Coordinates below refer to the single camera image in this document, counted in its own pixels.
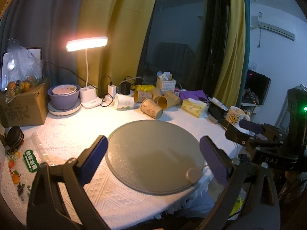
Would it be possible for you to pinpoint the fruit print plastic bag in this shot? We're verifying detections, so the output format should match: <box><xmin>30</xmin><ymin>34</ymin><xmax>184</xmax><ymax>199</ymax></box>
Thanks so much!
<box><xmin>0</xmin><ymin>134</ymin><xmax>48</xmax><ymax>198</ymax></box>

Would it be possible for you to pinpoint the black cable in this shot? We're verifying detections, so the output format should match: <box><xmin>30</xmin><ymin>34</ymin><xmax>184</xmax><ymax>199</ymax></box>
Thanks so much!
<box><xmin>43</xmin><ymin>62</ymin><xmax>114</xmax><ymax>107</ymax></box>

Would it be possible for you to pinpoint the white tube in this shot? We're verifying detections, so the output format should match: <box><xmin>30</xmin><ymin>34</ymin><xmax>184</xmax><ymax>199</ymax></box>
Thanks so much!
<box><xmin>208</xmin><ymin>97</ymin><xmax>229</xmax><ymax>111</ymax></box>

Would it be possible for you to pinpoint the white desk lamp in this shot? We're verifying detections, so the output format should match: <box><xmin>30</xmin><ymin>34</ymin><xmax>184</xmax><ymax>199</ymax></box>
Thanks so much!
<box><xmin>66</xmin><ymin>36</ymin><xmax>108</xmax><ymax>109</ymax></box>

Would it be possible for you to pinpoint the white textured tablecloth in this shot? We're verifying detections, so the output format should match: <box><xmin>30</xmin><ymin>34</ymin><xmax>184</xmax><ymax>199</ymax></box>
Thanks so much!
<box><xmin>0</xmin><ymin>99</ymin><xmax>243</xmax><ymax>228</ymax></box>

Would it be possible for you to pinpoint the grey curtain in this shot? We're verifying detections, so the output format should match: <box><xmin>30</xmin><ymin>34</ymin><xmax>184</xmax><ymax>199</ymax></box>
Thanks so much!
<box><xmin>0</xmin><ymin>0</ymin><xmax>90</xmax><ymax>90</ymax></box>

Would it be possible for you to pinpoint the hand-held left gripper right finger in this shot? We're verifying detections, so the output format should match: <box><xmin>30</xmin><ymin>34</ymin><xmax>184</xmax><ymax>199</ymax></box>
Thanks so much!
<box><xmin>197</xmin><ymin>136</ymin><xmax>281</xmax><ymax>230</ymax></box>

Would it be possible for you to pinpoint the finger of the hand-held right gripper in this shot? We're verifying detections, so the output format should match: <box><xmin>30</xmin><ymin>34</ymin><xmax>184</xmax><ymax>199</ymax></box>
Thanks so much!
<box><xmin>239</xmin><ymin>119</ymin><xmax>265</xmax><ymax>135</ymax></box>
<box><xmin>225</xmin><ymin>124</ymin><xmax>258</xmax><ymax>149</ymax></box>

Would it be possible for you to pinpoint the black monitor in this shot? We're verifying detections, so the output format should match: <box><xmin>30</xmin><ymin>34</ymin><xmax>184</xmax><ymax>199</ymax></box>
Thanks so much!
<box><xmin>242</xmin><ymin>69</ymin><xmax>272</xmax><ymax>106</ymax></box>

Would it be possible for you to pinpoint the purple cloth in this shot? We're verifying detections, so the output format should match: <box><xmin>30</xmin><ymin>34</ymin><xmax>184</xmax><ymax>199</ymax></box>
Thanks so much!
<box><xmin>179</xmin><ymin>90</ymin><xmax>210</xmax><ymax>102</ymax></box>

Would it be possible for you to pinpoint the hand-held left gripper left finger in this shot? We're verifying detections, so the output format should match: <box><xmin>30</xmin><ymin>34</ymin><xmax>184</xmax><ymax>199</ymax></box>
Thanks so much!
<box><xmin>26</xmin><ymin>135</ymin><xmax>111</xmax><ymax>230</ymax></box>

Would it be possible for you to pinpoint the clear bag of oranges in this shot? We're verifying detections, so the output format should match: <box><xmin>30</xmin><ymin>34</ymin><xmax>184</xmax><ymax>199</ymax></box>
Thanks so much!
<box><xmin>3</xmin><ymin>38</ymin><xmax>45</xmax><ymax>104</ymax></box>

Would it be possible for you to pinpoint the yellow curtain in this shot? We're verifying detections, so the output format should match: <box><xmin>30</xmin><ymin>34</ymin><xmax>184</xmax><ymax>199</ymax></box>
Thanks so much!
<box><xmin>76</xmin><ymin>0</ymin><xmax>162</xmax><ymax>94</ymax></box>
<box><xmin>213</xmin><ymin>0</ymin><xmax>250</xmax><ymax>104</ymax></box>

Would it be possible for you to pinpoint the black bowl stack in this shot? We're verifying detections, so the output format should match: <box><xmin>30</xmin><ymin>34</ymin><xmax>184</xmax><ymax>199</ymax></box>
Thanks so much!
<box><xmin>6</xmin><ymin>126</ymin><xmax>25</xmax><ymax>148</ymax></box>

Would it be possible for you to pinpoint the white plastic basket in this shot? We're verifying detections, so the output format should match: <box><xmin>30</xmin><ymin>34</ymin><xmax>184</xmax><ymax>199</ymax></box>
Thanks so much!
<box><xmin>156</xmin><ymin>71</ymin><xmax>177</xmax><ymax>94</ymax></box>

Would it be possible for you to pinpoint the dark window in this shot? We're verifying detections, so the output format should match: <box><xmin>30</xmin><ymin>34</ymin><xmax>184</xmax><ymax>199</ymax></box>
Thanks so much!
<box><xmin>136</xmin><ymin>0</ymin><xmax>231</xmax><ymax>94</ymax></box>

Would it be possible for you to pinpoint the purple bowl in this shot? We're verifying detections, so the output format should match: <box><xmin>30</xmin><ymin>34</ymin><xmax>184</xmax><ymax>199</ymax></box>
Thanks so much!
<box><xmin>47</xmin><ymin>86</ymin><xmax>81</xmax><ymax>110</ymax></box>

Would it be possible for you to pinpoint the white paper cup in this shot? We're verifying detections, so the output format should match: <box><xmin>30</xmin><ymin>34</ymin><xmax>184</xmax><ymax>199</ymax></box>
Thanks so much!
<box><xmin>114</xmin><ymin>93</ymin><xmax>135</xmax><ymax>110</ymax></box>

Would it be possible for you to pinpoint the pink bowl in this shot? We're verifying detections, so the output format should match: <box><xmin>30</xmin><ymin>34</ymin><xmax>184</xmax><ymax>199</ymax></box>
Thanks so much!
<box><xmin>52</xmin><ymin>84</ymin><xmax>81</xmax><ymax>96</ymax></box>

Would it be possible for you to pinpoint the white cartoon mug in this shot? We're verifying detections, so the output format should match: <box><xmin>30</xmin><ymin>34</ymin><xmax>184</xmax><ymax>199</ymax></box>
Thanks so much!
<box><xmin>225</xmin><ymin>106</ymin><xmax>250</xmax><ymax>126</ymax></box>

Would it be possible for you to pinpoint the white air conditioner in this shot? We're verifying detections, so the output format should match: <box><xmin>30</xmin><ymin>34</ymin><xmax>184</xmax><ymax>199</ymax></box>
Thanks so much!
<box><xmin>249</xmin><ymin>16</ymin><xmax>295</xmax><ymax>41</ymax></box>

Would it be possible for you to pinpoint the cardboard box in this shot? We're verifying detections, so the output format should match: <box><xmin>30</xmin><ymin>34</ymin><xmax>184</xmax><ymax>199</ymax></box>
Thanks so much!
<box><xmin>0</xmin><ymin>78</ymin><xmax>50</xmax><ymax>128</ymax></box>

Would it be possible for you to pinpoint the white scalloped plate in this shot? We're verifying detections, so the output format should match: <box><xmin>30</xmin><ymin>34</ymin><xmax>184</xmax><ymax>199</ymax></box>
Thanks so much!
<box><xmin>47</xmin><ymin>99</ymin><xmax>83</xmax><ymax>117</ymax></box>

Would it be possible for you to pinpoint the round grey table mat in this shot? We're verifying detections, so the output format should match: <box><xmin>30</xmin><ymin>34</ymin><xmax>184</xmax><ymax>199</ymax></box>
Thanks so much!
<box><xmin>105</xmin><ymin>120</ymin><xmax>207</xmax><ymax>195</ymax></box>

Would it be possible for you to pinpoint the yellow cloth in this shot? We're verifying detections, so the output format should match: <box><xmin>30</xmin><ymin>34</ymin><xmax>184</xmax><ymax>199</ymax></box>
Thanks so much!
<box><xmin>132</xmin><ymin>84</ymin><xmax>156</xmax><ymax>93</ymax></box>

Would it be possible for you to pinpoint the small round beige puck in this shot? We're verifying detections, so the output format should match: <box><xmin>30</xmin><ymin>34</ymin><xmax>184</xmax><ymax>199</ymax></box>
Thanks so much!
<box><xmin>186</xmin><ymin>164</ymin><xmax>210</xmax><ymax>184</ymax></box>

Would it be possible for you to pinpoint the black charger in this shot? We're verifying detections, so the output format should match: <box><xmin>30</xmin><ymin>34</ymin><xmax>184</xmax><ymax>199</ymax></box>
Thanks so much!
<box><xmin>120</xmin><ymin>82</ymin><xmax>131</xmax><ymax>95</ymax></box>

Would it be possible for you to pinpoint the black pouch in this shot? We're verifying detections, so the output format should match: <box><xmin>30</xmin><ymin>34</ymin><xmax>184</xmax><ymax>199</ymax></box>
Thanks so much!
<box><xmin>208</xmin><ymin>105</ymin><xmax>227</xmax><ymax>124</ymax></box>

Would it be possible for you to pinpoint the yellow tissue pack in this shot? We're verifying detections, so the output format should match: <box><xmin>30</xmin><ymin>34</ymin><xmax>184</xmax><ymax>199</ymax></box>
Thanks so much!
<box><xmin>181</xmin><ymin>98</ymin><xmax>209</xmax><ymax>118</ymax></box>

